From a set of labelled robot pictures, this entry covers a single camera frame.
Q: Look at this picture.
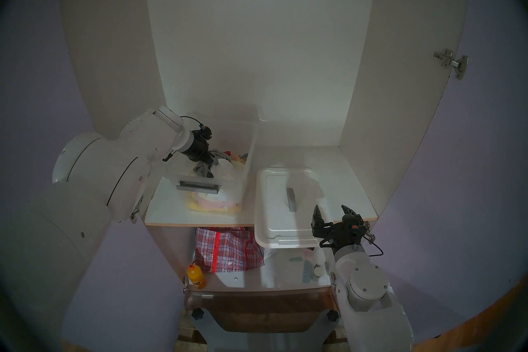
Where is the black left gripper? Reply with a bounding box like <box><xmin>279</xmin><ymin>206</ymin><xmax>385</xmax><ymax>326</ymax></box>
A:
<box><xmin>181</xmin><ymin>132</ymin><xmax>216</xmax><ymax>178</ymax></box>

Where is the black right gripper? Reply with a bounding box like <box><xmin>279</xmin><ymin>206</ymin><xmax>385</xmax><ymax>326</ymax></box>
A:
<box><xmin>312</xmin><ymin>205</ymin><xmax>363</xmax><ymax>256</ymax></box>

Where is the grey garment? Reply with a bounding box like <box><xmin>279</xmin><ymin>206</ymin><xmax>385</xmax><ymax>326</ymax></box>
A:
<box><xmin>192</xmin><ymin>151</ymin><xmax>231</xmax><ymax>179</ymax></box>

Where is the clear plastic storage bin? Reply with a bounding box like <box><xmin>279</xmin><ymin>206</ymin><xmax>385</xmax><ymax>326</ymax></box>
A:
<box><xmin>163</xmin><ymin>112</ymin><xmax>260</xmax><ymax>214</ymax></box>

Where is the white bin lid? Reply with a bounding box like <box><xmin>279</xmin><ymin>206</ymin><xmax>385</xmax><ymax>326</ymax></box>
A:
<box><xmin>254</xmin><ymin>167</ymin><xmax>325</xmax><ymax>249</ymax></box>

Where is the pale pink folded cloth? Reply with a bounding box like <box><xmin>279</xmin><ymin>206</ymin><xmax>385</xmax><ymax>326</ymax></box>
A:
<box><xmin>198</xmin><ymin>194</ymin><xmax>231</xmax><ymax>210</ymax></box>

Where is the pale yellow folded cloth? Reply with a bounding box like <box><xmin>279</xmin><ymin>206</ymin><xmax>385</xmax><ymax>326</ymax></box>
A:
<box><xmin>186</xmin><ymin>190</ymin><xmax>242</xmax><ymax>214</ymax></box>

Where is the red plaid woven bag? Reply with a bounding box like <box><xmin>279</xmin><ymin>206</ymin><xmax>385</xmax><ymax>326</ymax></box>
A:
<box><xmin>195</xmin><ymin>227</ymin><xmax>265</xmax><ymax>273</ymax></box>

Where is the orange bottle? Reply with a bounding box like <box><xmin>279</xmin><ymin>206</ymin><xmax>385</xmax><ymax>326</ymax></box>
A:
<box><xmin>187</xmin><ymin>264</ymin><xmax>207</xmax><ymax>290</ymax></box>

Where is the brown wooden board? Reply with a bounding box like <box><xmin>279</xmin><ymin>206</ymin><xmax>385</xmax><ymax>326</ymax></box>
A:
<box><xmin>188</xmin><ymin>291</ymin><xmax>337</xmax><ymax>333</ymax></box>

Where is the lavender cabinet door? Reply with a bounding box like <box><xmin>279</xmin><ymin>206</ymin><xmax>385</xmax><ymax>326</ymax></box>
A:
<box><xmin>0</xmin><ymin>0</ymin><xmax>194</xmax><ymax>352</ymax></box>
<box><xmin>371</xmin><ymin>0</ymin><xmax>528</xmax><ymax>345</ymax></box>

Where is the white wardrobe cabinet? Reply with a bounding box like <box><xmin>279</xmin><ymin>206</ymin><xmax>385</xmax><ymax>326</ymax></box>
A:
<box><xmin>60</xmin><ymin>0</ymin><xmax>471</xmax><ymax>294</ymax></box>

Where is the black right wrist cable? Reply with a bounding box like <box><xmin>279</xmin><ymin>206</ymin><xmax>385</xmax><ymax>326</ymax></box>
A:
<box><xmin>362</xmin><ymin>232</ymin><xmax>384</xmax><ymax>258</ymax></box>

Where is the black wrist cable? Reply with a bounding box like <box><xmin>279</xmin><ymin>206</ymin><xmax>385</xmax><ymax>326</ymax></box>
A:
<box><xmin>162</xmin><ymin>115</ymin><xmax>205</xmax><ymax>162</ymax></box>
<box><xmin>362</xmin><ymin>232</ymin><xmax>384</xmax><ymax>258</ymax></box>

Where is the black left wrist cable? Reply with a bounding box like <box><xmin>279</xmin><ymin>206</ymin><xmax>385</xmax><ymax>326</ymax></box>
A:
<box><xmin>162</xmin><ymin>115</ymin><xmax>205</xmax><ymax>162</ymax></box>

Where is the grey robot base frame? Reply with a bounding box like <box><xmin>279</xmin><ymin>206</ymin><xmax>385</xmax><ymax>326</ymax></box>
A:
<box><xmin>192</xmin><ymin>314</ymin><xmax>344</xmax><ymax>352</ymax></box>

